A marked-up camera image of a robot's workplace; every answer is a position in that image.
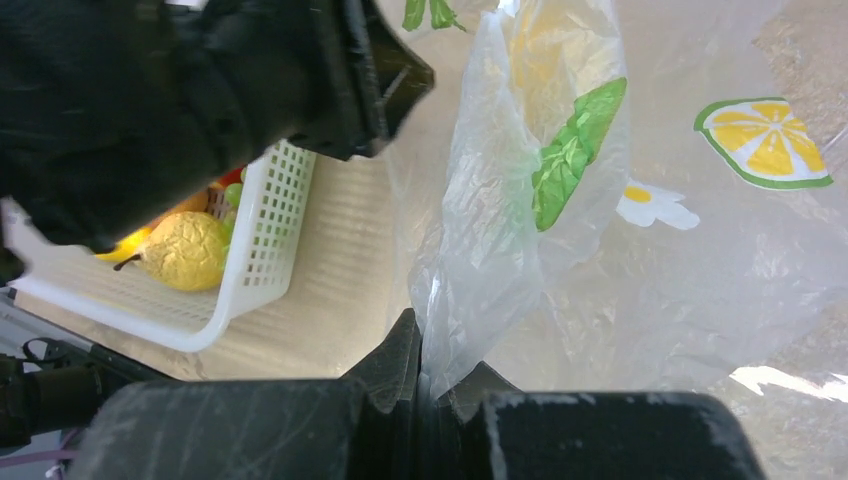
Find black base frame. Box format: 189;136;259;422
0;291;180;452

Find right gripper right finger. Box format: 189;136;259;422
423;362;766;479

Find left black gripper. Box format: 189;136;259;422
1;0;435;253

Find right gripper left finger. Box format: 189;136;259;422
69;309;421;479

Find yellow pear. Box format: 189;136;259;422
113;211;228;292

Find green grapes bunch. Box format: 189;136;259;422
222;167;247;255

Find white plastic basket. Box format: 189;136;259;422
2;142;316;352

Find clear printed plastic bag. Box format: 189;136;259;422
382;1;847;479

